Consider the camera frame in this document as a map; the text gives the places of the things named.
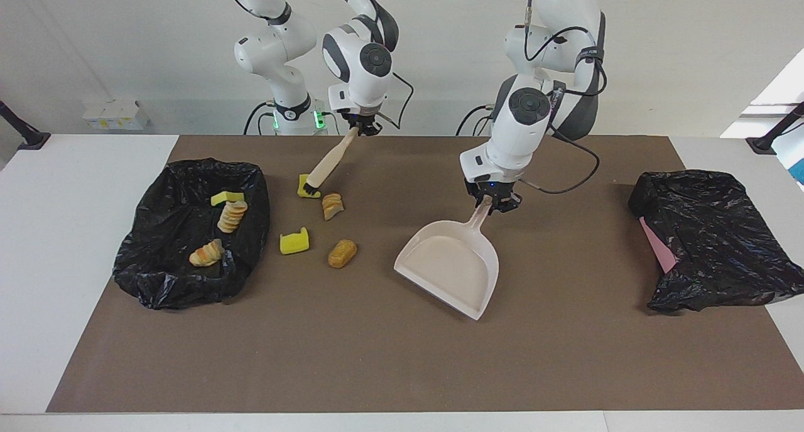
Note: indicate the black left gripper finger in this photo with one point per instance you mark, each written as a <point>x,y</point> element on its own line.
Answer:
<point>477,203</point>
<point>505,206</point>

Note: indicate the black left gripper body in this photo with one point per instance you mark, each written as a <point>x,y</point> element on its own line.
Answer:
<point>496,192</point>

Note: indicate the white wall socket box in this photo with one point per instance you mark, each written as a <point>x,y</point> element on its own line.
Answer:
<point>116,115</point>

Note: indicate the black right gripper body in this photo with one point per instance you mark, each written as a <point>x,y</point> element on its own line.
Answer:
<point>367,119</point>

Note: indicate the black trash bag liner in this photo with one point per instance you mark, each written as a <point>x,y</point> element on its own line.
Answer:
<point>722,243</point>
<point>163,231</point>

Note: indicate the brown table mat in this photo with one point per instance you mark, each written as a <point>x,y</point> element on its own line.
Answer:
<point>402,356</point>

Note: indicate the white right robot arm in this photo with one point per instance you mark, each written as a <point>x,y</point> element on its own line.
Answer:
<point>370,61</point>

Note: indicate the striped toy croissant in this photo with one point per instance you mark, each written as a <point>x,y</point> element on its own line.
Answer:
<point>232,216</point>
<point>333,206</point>

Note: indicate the beige plastic dustpan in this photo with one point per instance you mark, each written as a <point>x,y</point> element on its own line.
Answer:
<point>452,262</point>

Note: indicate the beige hand brush black bristles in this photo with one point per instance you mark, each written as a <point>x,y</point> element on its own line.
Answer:
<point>330,162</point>

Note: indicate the blue object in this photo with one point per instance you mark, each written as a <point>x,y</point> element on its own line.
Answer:
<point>799,168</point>

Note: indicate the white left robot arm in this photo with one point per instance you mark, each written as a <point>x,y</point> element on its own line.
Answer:
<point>521,130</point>

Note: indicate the brown toy nugget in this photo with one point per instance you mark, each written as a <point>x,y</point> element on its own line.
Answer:
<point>342,254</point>

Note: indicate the yellow sponge piece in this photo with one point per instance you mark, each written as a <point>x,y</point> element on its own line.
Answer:
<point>294,242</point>
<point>313,195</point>
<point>226,198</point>

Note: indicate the toy croissant pale underside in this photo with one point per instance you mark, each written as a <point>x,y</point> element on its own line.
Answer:
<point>207,254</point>

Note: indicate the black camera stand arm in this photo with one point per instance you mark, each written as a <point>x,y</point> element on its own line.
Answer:
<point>31,140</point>
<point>763,144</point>

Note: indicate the pink plastic bin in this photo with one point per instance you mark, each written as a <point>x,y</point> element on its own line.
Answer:
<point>659,250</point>

